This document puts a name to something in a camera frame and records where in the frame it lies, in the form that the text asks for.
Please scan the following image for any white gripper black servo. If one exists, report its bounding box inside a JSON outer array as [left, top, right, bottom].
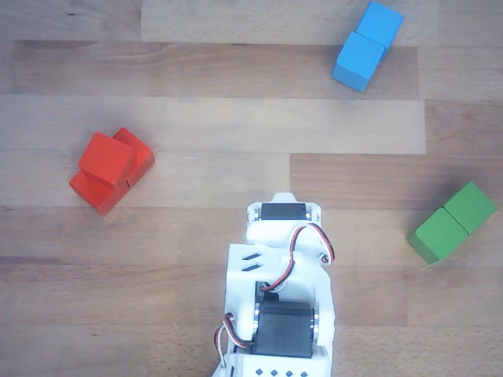
[[245, 192, 336, 269]]

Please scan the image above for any long red block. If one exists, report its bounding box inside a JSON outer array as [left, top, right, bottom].
[[69, 126, 156, 216]]

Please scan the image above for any red white black servo cable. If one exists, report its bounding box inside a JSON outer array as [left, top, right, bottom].
[[260, 222, 336, 292], [213, 312, 245, 369]]

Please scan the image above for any long blue block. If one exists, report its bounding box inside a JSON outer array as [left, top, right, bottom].
[[331, 0, 405, 93]]

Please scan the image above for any small red cube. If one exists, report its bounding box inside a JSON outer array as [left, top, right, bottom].
[[78, 132, 135, 186]]

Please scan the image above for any long green block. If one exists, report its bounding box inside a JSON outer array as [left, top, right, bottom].
[[406, 181, 498, 265]]

